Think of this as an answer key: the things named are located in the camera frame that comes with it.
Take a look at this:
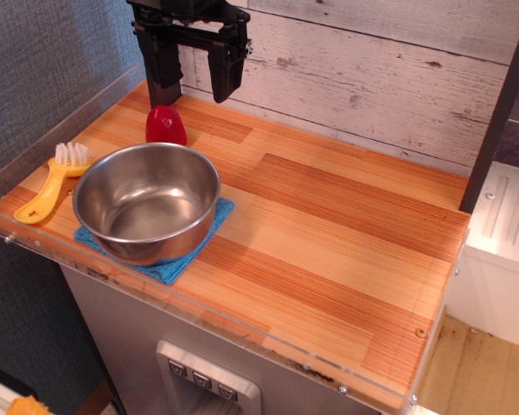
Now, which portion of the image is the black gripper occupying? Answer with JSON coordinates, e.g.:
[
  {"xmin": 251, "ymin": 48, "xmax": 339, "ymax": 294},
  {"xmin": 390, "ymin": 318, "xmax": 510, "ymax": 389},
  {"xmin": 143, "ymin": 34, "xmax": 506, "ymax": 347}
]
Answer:
[{"xmin": 128, "ymin": 1, "xmax": 251, "ymax": 106}]

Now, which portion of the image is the steel bowl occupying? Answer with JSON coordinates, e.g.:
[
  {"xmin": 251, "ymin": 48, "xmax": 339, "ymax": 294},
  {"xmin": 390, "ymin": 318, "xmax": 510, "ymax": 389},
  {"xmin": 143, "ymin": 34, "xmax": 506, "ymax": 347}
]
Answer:
[{"xmin": 73, "ymin": 143, "xmax": 221, "ymax": 265}]

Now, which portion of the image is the blue cloth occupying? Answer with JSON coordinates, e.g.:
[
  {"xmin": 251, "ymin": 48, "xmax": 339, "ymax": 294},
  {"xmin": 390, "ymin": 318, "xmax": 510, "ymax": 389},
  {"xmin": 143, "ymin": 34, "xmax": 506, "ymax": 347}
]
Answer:
[{"xmin": 74, "ymin": 197, "xmax": 235, "ymax": 285}]

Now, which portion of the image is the yellow scrub brush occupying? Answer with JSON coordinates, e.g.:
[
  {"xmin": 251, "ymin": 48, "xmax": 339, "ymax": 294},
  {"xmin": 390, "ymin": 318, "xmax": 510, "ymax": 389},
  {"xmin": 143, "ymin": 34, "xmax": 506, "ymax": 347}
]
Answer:
[{"xmin": 14, "ymin": 142, "xmax": 93, "ymax": 225}]

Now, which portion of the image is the clear acrylic table guard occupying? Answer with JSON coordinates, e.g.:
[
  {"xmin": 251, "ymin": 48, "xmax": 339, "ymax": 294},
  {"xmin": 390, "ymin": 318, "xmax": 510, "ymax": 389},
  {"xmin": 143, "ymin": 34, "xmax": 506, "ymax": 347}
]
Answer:
[{"xmin": 0, "ymin": 81, "xmax": 469, "ymax": 414}]

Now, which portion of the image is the grey toy fridge cabinet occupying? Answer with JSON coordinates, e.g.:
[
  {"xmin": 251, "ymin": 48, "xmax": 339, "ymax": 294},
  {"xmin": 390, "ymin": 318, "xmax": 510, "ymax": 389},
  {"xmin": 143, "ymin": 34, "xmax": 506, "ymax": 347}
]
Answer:
[{"xmin": 61, "ymin": 266, "xmax": 374, "ymax": 414}]

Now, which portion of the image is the silver dispenser panel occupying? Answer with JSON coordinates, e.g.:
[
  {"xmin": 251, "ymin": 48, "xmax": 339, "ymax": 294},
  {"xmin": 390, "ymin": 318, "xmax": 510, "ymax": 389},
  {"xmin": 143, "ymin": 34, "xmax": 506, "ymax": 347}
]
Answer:
[{"xmin": 156, "ymin": 340, "xmax": 262, "ymax": 414}]

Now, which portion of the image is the white toy sink unit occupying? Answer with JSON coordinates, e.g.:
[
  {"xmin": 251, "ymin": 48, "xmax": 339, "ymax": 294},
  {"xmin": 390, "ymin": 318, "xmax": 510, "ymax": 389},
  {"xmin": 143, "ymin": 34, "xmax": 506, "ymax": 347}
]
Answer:
[{"xmin": 445, "ymin": 163, "xmax": 519, "ymax": 345}]

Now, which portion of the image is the yellow object bottom left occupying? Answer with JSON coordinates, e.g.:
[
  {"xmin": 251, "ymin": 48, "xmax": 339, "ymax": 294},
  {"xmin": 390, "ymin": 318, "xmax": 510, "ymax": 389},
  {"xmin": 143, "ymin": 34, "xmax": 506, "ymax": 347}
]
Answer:
[{"xmin": 5, "ymin": 396, "xmax": 51, "ymax": 415}]

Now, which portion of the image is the dark right frame post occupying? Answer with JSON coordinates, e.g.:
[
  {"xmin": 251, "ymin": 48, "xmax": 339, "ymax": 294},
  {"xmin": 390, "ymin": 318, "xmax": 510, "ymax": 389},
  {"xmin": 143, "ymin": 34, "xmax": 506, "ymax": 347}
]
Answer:
[{"xmin": 459, "ymin": 41, "xmax": 519, "ymax": 214}]

